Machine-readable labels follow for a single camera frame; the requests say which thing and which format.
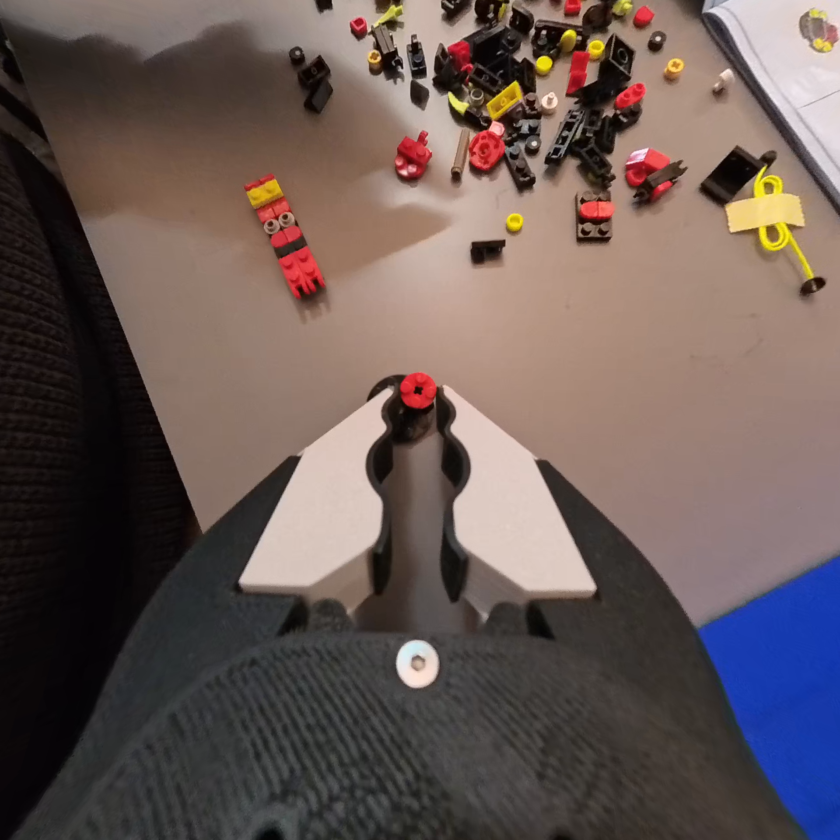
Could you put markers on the person's left forearm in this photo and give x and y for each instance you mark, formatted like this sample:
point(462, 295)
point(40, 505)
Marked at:
point(72, 426)

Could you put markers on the black lego slope brick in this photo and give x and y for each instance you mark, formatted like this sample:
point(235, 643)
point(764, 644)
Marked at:
point(728, 174)

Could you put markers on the black lego slope tile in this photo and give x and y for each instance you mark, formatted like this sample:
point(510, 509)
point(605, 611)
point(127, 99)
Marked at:
point(318, 97)

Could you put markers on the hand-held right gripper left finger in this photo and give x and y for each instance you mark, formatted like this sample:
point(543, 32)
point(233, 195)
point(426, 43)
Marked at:
point(315, 518)

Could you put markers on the instruction booklet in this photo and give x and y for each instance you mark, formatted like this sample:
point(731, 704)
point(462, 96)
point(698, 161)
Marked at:
point(787, 79)

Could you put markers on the red rounded lego plate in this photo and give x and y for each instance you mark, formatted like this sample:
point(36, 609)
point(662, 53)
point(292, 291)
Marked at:
point(479, 157)

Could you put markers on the small red round lego plate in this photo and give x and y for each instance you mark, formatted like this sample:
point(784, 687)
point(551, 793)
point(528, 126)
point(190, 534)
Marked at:
point(408, 394)

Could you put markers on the yellow round lego stud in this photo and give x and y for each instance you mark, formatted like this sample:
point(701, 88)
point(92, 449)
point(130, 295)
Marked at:
point(509, 222)

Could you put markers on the small black lego plate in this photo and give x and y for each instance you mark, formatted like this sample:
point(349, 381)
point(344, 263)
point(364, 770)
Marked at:
point(313, 71)

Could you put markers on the cream lego stud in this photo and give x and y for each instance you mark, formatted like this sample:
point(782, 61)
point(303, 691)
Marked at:
point(724, 80)

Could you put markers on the blue plastic bin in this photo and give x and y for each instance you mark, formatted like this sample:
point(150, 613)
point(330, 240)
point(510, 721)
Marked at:
point(781, 709)

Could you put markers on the small black lego bracket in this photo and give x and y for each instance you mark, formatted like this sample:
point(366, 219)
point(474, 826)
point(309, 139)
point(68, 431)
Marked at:
point(487, 249)

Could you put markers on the black round lego plate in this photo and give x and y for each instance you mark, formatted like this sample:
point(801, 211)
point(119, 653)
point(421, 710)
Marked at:
point(413, 426)

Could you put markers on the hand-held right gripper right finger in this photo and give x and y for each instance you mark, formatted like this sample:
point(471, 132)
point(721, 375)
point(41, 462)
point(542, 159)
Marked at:
point(525, 525)

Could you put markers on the red black lego claw assembly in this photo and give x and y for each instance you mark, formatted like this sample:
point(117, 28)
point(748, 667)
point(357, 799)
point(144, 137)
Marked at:
point(646, 164)

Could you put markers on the yellow cross-hole lego stud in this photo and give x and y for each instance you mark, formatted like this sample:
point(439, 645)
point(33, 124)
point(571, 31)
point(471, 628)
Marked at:
point(668, 69)

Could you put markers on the pile of lego pieces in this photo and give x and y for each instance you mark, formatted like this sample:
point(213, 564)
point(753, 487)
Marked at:
point(485, 46)

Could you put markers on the dark round lego stud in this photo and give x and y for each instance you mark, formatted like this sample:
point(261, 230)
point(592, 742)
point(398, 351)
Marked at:
point(652, 40)

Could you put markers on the red yellow lego assembly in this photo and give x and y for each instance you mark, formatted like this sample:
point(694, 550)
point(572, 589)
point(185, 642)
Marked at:
point(289, 256)

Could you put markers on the brown lego bar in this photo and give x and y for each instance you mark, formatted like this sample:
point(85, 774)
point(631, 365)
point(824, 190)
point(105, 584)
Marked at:
point(460, 154)

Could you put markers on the black plate with red tile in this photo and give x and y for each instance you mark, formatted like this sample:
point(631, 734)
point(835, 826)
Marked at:
point(594, 208)

